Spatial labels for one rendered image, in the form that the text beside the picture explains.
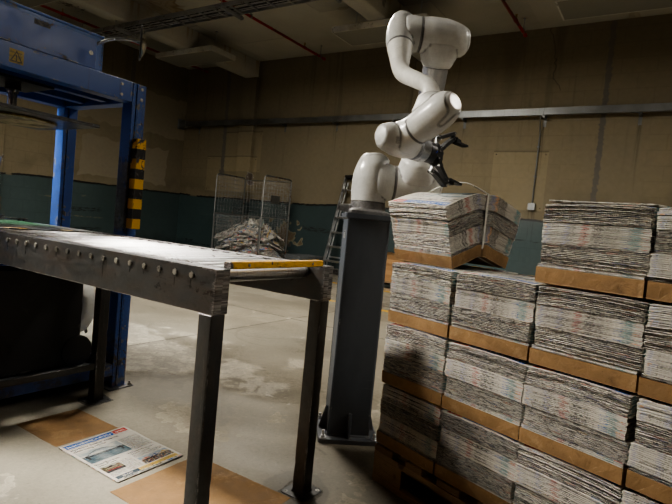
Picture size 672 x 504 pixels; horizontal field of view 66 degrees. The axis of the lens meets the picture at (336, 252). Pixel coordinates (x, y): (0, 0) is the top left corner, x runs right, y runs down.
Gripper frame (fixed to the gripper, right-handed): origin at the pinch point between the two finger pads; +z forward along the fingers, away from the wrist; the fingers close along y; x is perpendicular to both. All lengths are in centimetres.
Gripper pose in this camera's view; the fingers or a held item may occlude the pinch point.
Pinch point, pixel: (460, 163)
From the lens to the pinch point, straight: 202.0
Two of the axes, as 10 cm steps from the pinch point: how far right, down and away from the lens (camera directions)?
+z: 7.8, 1.3, 6.2
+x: 6.1, 1.1, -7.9
